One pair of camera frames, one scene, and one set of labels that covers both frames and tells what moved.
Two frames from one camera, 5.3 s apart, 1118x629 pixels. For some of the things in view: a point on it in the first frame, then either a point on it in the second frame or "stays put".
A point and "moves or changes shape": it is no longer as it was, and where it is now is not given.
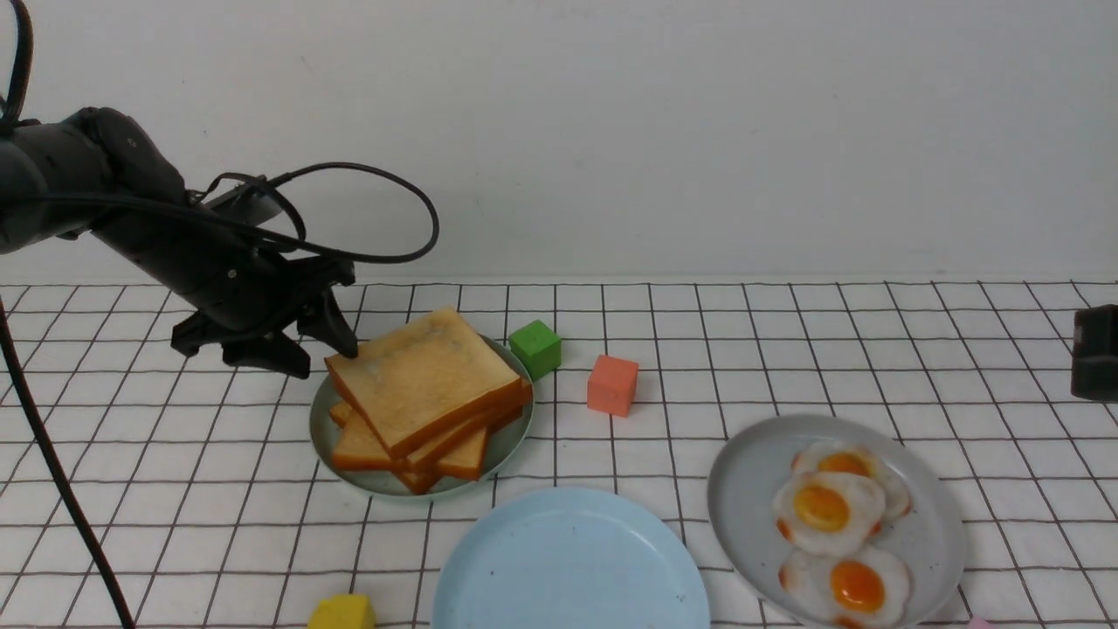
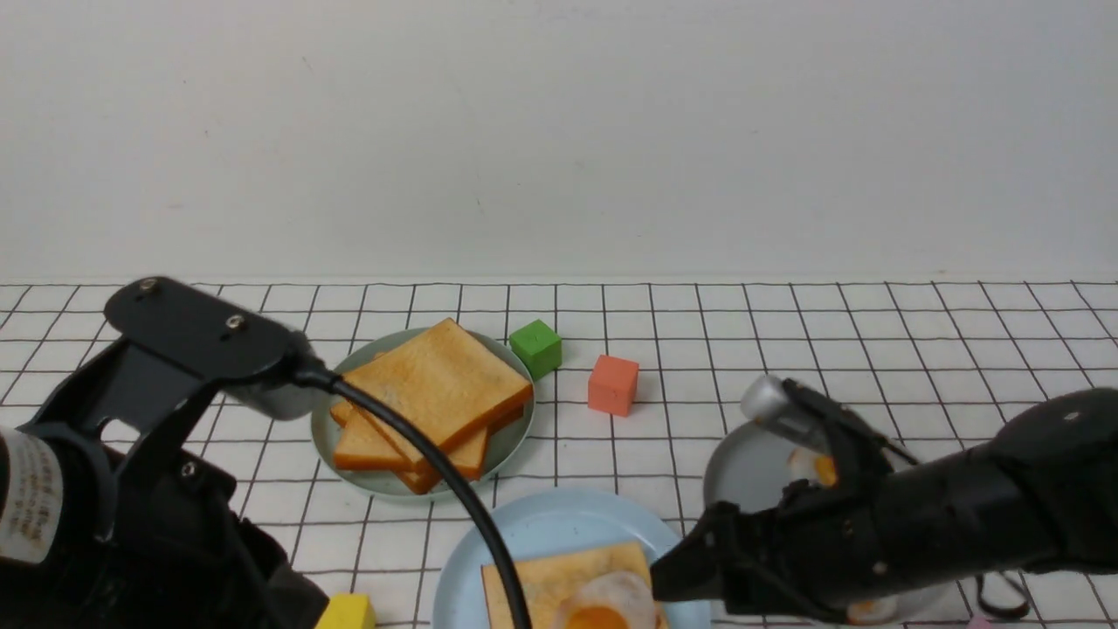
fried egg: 830,512 moves or changes shape
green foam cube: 538,347 stays put
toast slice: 420,381 → 539,578
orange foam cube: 611,385 stays put
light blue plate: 574,558 stays put
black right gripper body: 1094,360 → 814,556
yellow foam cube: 344,611 stays put
